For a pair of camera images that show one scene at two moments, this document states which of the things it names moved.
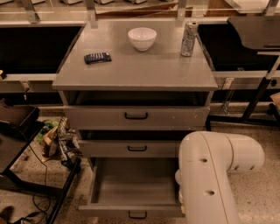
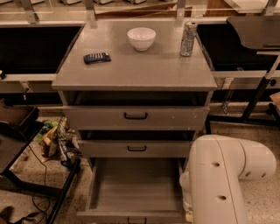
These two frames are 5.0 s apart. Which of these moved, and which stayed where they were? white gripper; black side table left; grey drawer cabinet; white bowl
Moved: white gripper
Stayed: black side table left; grey drawer cabinet; white bowl
